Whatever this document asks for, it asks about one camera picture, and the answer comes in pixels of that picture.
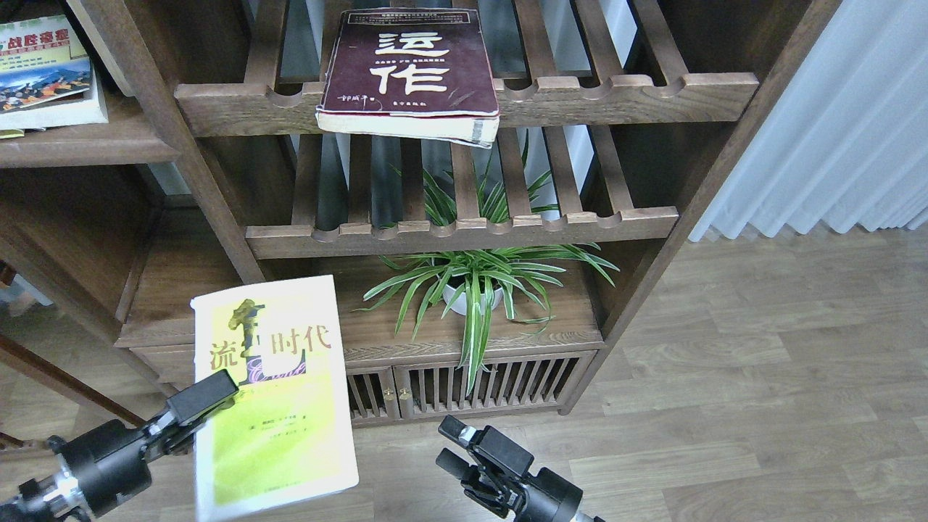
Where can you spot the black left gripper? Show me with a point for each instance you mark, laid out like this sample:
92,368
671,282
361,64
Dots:
106,466

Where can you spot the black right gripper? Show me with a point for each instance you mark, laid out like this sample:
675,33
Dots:
501,482

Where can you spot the yellow green book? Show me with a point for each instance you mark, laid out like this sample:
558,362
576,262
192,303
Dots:
287,438

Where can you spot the colourful 300 paperback book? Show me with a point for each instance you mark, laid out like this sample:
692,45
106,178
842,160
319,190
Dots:
47,78

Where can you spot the dark red book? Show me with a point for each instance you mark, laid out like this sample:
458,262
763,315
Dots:
411,73

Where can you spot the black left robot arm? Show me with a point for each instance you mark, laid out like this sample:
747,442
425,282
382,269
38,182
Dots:
106,466

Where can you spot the white plant pot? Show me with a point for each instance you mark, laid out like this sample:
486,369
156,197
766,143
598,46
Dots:
455,296

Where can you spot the dark wooden bookshelf unit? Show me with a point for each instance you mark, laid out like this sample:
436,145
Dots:
619,123

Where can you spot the white pleated curtain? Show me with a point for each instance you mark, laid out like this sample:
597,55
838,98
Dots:
846,144

